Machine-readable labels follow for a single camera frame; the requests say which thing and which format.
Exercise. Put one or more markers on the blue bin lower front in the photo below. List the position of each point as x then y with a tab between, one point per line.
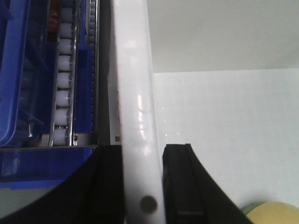
40	169

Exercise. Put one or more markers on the white plastic tote box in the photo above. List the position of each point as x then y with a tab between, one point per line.
220	75

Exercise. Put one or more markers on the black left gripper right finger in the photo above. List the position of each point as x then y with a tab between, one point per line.
191	196

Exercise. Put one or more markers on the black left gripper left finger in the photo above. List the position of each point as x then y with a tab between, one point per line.
93	194

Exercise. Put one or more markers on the yellow mango plush toy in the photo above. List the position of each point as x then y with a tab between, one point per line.
271	213

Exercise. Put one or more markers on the blue bin left of tote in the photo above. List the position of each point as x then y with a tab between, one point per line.
23	37

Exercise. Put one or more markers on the white roller track left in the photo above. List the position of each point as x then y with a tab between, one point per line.
65	70

